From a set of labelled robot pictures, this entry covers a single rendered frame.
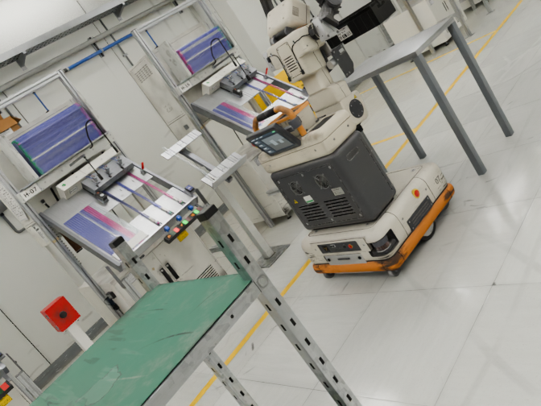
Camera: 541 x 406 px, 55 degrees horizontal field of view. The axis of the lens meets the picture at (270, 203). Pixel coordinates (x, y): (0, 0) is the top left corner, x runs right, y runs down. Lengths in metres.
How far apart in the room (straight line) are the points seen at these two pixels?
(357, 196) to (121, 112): 3.56
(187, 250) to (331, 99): 1.55
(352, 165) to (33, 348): 3.42
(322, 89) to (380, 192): 0.63
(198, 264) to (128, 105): 2.44
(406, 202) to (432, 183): 0.24
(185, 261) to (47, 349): 1.82
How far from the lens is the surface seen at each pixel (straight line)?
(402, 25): 7.10
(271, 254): 3.83
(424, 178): 2.82
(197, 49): 4.40
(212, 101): 4.26
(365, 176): 2.55
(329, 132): 2.46
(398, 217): 2.62
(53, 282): 5.07
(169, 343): 0.95
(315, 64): 2.79
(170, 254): 3.64
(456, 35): 3.30
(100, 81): 5.66
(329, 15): 2.69
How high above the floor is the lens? 1.27
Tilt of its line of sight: 14 degrees down
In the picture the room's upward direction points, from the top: 35 degrees counter-clockwise
